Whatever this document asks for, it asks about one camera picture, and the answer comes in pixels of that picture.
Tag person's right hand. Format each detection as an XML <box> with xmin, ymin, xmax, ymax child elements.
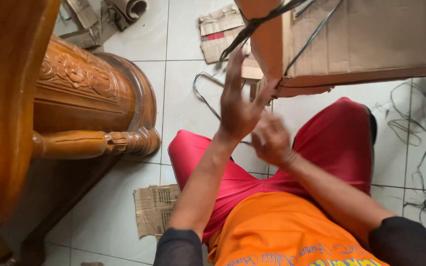
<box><xmin>251</xmin><ymin>111</ymin><xmax>298</xmax><ymax>167</ymax></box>

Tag person's left hand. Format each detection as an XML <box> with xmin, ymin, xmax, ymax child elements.
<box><xmin>216</xmin><ymin>45</ymin><xmax>279</xmax><ymax>143</ymax></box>

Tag red shorts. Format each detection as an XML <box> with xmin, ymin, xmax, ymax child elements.
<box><xmin>167</xmin><ymin>97</ymin><xmax>378</xmax><ymax>245</ymax></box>

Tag torn cardboard piece red mark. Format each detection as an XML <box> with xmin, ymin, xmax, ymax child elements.
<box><xmin>198</xmin><ymin>3</ymin><xmax>265</xmax><ymax>80</ymax></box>

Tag orange shirt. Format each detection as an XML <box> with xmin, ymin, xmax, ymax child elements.
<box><xmin>206</xmin><ymin>191</ymin><xmax>390</xmax><ymax>266</ymax></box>

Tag large brown cardboard box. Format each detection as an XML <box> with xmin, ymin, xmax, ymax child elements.
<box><xmin>234</xmin><ymin>0</ymin><xmax>426</xmax><ymax>99</ymax></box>

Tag torn printed cardboard piece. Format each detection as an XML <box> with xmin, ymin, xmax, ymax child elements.
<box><xmin>133</xmin><ymin>184</ymin><xmax>182</xmax><ymax>238</ymax></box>

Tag heap of cardboard scraps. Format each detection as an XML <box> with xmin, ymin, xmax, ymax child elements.
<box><xmin>55</xmin><ymin>0</ymin><xmax>148</xmax><ymax>50</ymax></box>

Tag carved wooden furniture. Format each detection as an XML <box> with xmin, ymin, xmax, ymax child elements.
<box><xmin>0</xmin><ymin>0</ymin><xmax>162</xmax><ymax>266</ymax></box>

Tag loose black strap loop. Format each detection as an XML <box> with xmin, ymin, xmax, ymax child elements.
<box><xmin>192</xmin><ymin>71</ymin><xmax>252</xmax><ymax>145</ymax></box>

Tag black plastic packing strap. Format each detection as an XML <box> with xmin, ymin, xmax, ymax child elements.
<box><xmin>216</xmin><ymin>0</ymin><xmax>343</xmax><ymax>77</ymax></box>

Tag tangle of black straps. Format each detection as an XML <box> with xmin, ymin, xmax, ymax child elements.
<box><xmin>375</xmin><ymin>80</ymin><xmax>426</xmax><ymax>237</ymax></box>

